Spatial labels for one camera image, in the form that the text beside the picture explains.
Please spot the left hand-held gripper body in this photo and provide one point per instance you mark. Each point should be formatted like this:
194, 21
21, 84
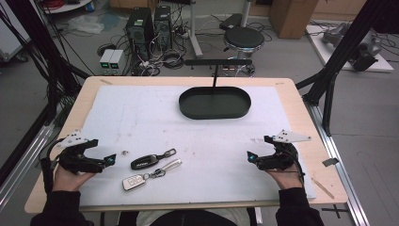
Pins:
78, 164

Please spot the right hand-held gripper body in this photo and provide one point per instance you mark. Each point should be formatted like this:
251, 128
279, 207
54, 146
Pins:
280, 157

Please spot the silver car key fob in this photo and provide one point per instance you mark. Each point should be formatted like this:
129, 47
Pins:
135, 181

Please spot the black car key fob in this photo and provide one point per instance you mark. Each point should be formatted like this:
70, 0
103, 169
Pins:
147, 161

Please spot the black key stand with tray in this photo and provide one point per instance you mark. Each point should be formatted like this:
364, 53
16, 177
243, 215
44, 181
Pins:
215, 103

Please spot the person's left hand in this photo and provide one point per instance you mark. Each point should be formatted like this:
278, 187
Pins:
67, 180

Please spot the person's right hand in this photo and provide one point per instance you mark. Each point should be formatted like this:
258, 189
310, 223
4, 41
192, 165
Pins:
287, 179

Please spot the small metal screw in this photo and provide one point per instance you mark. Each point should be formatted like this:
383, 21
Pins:
125, 153

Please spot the black tape piece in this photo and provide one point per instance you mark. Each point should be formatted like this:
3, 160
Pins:
330, 162

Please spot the thin wooden stick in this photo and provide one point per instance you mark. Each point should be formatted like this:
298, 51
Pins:
323, 188

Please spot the person's torso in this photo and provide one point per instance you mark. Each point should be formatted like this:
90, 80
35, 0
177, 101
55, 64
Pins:
188, 219

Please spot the grey bench power supply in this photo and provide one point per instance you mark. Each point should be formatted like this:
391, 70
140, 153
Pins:
105, 61
116, 61

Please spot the white floor board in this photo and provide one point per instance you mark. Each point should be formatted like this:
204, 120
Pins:
326, 53

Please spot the black round stool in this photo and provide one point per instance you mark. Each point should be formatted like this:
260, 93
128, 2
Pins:
244, 38

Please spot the black computer tower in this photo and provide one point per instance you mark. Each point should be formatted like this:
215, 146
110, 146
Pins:
139, 31
163, 26

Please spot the black device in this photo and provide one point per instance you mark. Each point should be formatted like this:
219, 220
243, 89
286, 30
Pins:
365, 55

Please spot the grey device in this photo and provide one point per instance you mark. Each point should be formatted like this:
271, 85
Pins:
334, 34

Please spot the clear plastic bag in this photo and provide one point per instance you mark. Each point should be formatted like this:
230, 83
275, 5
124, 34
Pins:
86, 24

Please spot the white desk leg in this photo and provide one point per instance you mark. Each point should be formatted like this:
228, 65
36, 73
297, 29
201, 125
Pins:
194, 31

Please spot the brown cardboard box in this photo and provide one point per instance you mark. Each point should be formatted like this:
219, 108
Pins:
293, 17

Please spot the aluminium rail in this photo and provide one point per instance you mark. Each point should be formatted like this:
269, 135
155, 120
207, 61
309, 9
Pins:
342, 182
22, 169

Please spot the black metal frame post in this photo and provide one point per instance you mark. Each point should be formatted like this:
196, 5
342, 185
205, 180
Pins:
342, 53
34, 40

